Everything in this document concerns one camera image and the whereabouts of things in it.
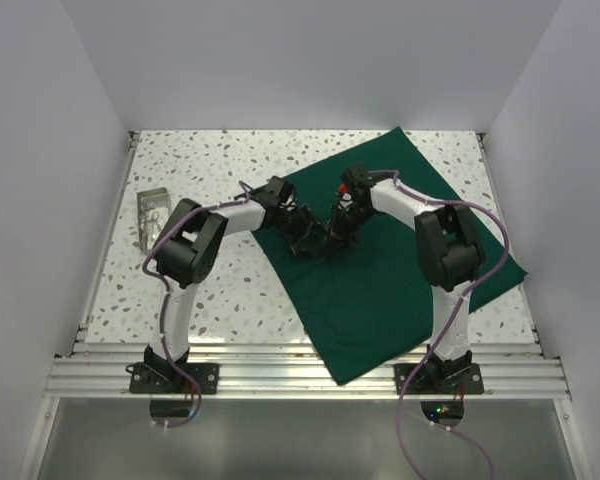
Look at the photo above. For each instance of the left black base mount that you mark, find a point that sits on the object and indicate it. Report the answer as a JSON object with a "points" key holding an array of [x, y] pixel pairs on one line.
{"points": [[174, 396]]}

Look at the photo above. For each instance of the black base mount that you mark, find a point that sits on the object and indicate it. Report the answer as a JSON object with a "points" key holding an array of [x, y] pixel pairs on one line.
{"points": [[174, 396], [452, 380]]}

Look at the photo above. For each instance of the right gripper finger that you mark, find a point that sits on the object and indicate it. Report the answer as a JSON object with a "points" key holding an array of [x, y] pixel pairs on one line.
{"points": [[334, 229], [347, 242]]}

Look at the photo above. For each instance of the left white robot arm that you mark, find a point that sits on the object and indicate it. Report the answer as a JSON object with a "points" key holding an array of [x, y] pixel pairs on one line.
{"points": [[186, 250]]}

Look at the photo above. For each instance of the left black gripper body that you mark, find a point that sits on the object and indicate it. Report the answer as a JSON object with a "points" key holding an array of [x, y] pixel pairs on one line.
{"points": [[296, 226]]}

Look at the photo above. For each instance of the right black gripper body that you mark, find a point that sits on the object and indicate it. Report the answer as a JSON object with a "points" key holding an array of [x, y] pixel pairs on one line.
{"points": [[352, 219]]}

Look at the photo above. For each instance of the green surgical drape cloth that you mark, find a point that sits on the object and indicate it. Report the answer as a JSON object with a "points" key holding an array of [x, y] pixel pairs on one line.
{"points": [[368, 303]]}

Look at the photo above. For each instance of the aluminium rail frame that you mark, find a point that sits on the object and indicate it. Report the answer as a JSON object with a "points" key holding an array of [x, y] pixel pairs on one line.
{"points": [[277, 414]]}

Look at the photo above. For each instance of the metal instrument tray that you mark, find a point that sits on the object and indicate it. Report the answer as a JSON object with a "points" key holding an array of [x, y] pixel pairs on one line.
{"points": [[160, 196]]}

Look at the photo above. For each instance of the silver forceps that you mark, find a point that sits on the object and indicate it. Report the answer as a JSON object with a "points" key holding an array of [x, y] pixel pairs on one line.
{"points": [[143, 214]]}

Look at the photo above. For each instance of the silver surgical scissors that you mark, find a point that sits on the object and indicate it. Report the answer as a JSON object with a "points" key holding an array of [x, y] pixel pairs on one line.
{"points": [[154, 224]]}

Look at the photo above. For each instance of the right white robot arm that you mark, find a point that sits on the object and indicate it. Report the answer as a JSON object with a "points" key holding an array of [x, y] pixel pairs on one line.
{"points": [[449, 252]]}

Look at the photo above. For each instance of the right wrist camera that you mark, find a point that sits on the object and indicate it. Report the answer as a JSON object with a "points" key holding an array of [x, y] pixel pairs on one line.
{"points": [[349, 196]]}

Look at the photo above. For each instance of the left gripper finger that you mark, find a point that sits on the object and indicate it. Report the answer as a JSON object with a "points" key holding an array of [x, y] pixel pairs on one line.
{"points": [[303, 250], [328, 249]]}

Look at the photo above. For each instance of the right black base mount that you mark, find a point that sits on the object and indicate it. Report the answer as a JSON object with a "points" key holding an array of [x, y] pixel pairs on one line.
{"points": [[452, 380]]}

